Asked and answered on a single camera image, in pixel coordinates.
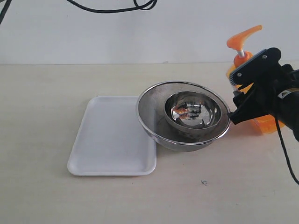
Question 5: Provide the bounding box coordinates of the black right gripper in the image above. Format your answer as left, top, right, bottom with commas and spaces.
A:
228, 64, 299, 131

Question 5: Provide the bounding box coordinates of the orange pump soap bottle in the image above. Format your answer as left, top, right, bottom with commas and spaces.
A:
226, 25, 277, 134

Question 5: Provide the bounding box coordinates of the small shiny steel bowl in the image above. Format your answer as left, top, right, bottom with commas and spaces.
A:
164, 91, 223, 138

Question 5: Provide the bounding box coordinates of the large steel mesh colander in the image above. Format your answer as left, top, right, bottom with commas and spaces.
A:
136, 81, 230, 152

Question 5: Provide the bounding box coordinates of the white rectangular plastic tray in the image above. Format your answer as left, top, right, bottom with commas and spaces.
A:
67, 96, 157, 176

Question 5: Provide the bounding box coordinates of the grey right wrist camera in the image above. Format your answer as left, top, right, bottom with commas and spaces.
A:
229, 47, 281, 86

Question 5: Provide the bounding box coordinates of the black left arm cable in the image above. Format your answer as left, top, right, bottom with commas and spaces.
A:
0, 0, 157, 14

